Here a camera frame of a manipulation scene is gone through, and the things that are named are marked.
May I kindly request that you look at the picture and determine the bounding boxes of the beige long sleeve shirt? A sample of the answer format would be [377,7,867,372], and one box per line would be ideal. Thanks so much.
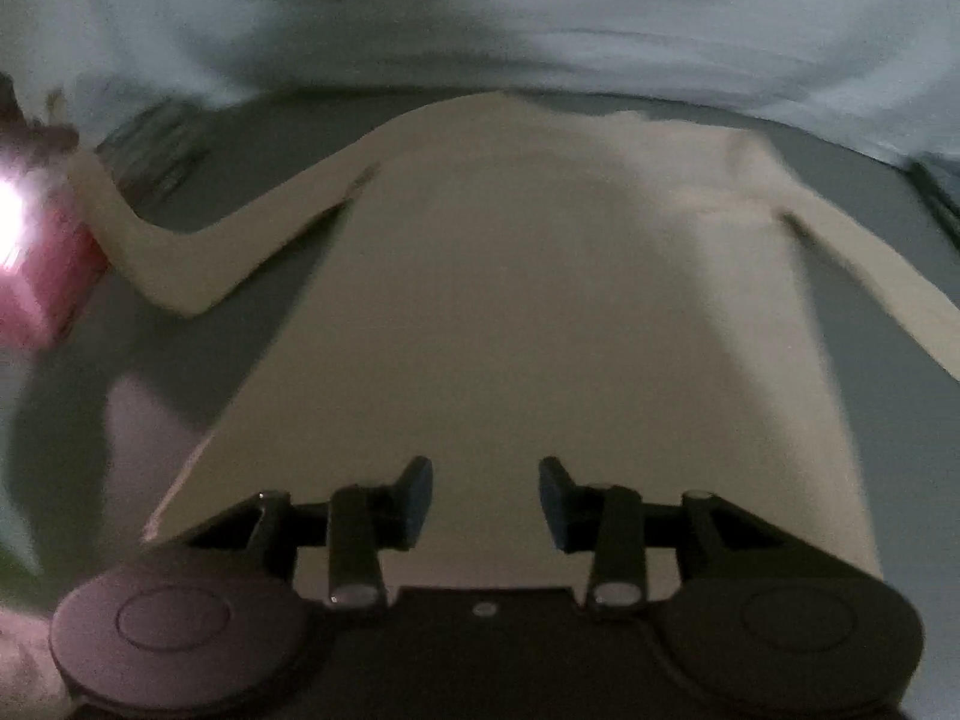
[71,90,960,590]

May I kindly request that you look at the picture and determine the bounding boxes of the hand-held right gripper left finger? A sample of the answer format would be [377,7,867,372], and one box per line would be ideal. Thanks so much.
[180,456,434,610]

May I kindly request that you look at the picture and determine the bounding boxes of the grey crumpled cloth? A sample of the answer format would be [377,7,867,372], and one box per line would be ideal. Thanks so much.
[97,101,215,203]

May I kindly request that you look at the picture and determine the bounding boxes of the white carrot print sheet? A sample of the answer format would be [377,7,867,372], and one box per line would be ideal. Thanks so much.
[0,0,960,173]

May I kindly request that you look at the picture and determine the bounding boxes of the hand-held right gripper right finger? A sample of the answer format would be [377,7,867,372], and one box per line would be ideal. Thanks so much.
[538,456,803,610]

